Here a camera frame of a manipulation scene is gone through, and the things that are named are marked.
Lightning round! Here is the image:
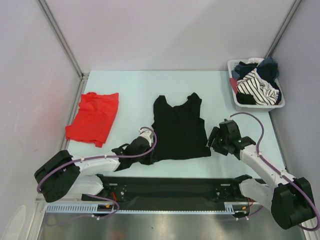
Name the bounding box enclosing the black tank top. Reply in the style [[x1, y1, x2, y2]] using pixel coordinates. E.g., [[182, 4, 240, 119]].
[[141, 92, 211, 165]]

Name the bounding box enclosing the red tank top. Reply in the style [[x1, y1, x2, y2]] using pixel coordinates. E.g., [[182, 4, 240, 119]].
[[65, 92, 119, 148]]

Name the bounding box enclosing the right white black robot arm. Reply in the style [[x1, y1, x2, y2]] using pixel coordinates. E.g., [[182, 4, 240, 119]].
[[207, 120, 320, 230]]

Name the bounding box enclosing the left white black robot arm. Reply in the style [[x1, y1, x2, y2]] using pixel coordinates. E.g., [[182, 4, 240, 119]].
[[34, 131, 158, 203]]

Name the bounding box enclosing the black garment in basket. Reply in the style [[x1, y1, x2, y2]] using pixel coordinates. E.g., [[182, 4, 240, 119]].
[[236, 92, 257, 105]]

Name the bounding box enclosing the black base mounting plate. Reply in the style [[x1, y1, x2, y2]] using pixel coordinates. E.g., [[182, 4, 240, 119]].
[[81, 174, 266, 212]]

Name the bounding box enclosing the pink garment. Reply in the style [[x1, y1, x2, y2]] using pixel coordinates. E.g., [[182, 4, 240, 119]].
[[229, 77, 238, 94]]

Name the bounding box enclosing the striped white black garment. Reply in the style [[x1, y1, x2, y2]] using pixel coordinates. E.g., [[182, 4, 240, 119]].
[[236, 68, 281, 106]]

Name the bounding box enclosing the blue denim garment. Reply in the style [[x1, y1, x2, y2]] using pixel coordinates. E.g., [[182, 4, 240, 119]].
[[231, 57, 280, 83]]

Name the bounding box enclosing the white garment in basket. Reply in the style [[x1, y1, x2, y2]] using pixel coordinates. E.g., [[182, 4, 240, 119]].
[[246, 57, 265, 66]]

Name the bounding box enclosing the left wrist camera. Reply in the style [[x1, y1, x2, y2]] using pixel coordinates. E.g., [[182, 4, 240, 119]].
[[139, 128, 154, 145]]

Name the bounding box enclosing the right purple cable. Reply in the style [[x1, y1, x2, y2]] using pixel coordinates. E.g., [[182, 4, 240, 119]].
[[224, 112, 320, 232]]

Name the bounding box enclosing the purple cable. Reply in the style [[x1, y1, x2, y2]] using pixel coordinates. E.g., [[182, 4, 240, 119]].
[[224, 112, 320, 232], [36, 126, 158, 221]]

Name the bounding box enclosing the grey slotted cable duct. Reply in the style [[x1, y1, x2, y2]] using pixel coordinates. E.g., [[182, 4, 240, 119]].
[[45, 202, 249, 215]]

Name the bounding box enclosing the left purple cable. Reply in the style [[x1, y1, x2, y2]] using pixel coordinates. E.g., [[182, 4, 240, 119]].
[[36, 126, 158, 221]]

